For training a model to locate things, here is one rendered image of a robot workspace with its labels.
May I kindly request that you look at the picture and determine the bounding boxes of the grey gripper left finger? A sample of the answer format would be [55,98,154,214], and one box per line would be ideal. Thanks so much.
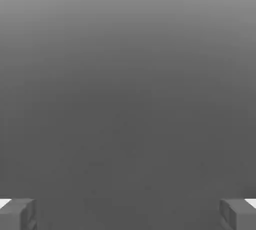
[0,198,38,230]

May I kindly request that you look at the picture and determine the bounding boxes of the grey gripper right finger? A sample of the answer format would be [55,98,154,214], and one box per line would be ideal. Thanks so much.
[218,198,256,230]

